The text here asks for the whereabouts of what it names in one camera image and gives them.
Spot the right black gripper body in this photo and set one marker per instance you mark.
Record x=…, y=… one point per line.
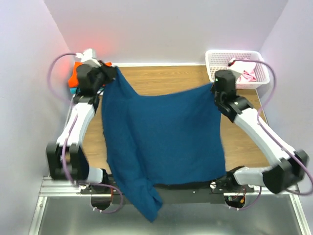
x=212, y=89

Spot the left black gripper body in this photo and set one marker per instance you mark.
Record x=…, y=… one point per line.
x=101, y=77

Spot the dark blue t shirt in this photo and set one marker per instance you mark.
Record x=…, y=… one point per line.
x=170, y=139

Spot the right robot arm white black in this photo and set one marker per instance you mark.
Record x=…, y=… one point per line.
x=287, y=166

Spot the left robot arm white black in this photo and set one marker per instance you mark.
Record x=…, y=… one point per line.
x=65, y=156

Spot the white plastic basket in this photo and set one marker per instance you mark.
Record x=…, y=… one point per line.
x=218, y=59

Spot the folded orange t shirt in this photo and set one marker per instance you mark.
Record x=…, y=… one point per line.
x=73, y=81

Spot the pink t shirt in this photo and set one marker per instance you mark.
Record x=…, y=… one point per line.
x=248, y=74

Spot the folded teal t shirt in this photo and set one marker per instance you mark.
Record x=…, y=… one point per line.
x=73, y=90

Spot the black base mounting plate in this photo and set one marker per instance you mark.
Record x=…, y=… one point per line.
x=107, y=199

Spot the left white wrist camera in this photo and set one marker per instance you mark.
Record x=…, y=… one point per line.
x=88, y=57

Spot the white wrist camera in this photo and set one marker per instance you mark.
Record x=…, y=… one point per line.
x=88, y=57
x=238, y=68

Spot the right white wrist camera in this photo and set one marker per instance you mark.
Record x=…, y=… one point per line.
x=238, y=68

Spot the aluminium rail frame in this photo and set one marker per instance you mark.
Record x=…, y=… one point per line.
x=49, y=188

